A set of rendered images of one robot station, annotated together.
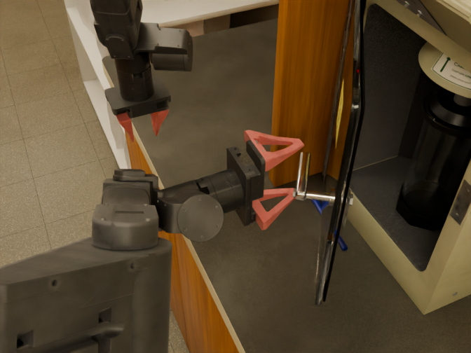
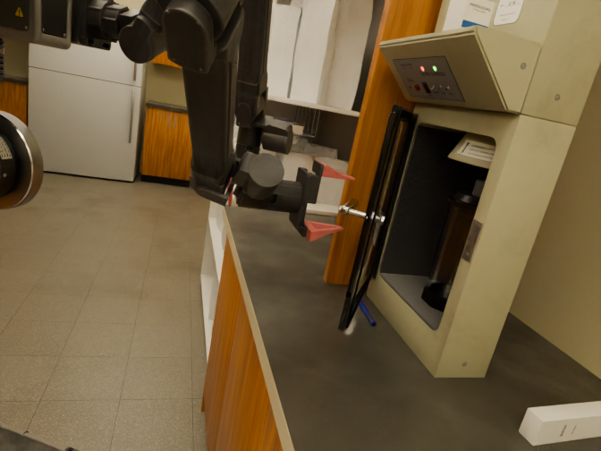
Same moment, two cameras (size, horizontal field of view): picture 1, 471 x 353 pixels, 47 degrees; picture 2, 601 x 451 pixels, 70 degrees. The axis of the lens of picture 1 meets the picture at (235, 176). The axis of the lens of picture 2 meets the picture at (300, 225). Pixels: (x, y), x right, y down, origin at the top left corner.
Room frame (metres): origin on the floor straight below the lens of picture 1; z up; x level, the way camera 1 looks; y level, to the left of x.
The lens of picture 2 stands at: (-0.22, -0.10, 1.37)
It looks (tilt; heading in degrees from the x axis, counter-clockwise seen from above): 16 degrees down; 6
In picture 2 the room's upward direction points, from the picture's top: 11 degrees clockwise
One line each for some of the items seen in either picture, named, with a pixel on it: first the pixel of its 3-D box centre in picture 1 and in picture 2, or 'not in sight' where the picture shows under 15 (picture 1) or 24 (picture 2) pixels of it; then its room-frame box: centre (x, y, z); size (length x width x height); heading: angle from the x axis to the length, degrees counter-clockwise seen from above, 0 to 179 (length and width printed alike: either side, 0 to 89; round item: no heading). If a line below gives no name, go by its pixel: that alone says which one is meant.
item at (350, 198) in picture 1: (343, 207); (376, 228); (0.51, -0.15, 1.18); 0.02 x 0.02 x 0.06; 80
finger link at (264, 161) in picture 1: (270, 159); (328, 182); (0.55, -0.05, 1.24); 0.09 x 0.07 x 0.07; 114
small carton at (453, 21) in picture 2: not in sight; (467, 21); (0.57, -0.21, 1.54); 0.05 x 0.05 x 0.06; 25
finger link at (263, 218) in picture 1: (269, 194); (320, 218); (0.55, -0.05, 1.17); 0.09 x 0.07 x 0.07; 114
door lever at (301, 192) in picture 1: (314, 178); (358, 208); (0.55, -0.11, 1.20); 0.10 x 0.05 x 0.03; 170
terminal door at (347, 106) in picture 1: (336, 151); (378, 211); (0.62, -0.15, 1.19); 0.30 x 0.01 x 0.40; 170
